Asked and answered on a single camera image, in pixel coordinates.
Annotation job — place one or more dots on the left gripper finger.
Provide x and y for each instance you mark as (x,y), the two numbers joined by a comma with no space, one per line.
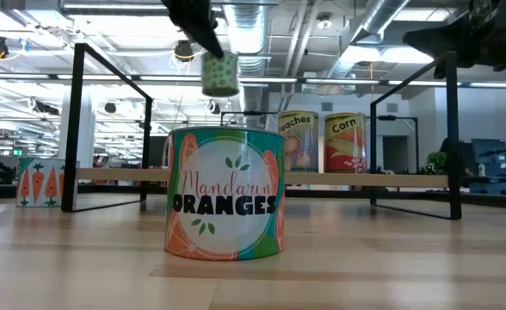
(207,39)

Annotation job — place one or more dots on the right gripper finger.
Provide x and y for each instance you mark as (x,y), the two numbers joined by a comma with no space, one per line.
(433,43)
(444,66)

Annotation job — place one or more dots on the green dotted small can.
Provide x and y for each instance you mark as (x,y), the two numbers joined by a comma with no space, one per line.
(220,77)

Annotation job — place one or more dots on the tall corn can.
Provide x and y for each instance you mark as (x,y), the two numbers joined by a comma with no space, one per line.
(345,142)

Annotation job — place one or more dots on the tall peaches can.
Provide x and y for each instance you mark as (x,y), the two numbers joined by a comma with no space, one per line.
(298,142)

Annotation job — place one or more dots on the mandarin oranges can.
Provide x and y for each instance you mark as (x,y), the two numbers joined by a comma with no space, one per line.
(225,194)

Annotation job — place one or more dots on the wooden shelf with black legs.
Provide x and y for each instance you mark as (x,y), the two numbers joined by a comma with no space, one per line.
(343,180)

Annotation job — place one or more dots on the green potted plant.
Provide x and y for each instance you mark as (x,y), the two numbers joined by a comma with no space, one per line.
(437,159)

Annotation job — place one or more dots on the dark computer monitor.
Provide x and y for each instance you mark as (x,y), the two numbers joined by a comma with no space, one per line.
(489,155)

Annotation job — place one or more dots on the small white bottle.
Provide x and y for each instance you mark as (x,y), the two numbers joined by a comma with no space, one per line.
(481,170)

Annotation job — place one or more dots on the round white ceiling fixture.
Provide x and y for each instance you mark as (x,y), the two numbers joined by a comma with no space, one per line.
(324,22)

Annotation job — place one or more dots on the white building column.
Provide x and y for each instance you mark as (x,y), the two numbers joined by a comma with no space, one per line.
(87,129)

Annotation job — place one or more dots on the green exit sign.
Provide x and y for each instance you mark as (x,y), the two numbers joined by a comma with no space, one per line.
(17,152)

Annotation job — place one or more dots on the carrot print small can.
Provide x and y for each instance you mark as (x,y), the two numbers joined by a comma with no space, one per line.
(38,183)

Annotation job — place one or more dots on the round silver ventilation duct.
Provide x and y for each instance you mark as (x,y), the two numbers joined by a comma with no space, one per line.
(246,26)

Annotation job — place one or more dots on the slanted silver ventilation duct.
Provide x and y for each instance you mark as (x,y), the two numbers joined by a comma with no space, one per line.
(378,17)

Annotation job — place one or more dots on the black background frame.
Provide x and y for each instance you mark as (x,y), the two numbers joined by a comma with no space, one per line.
(397,117)

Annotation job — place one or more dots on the black metal table frame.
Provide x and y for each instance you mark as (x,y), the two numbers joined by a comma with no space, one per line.
(322,193)

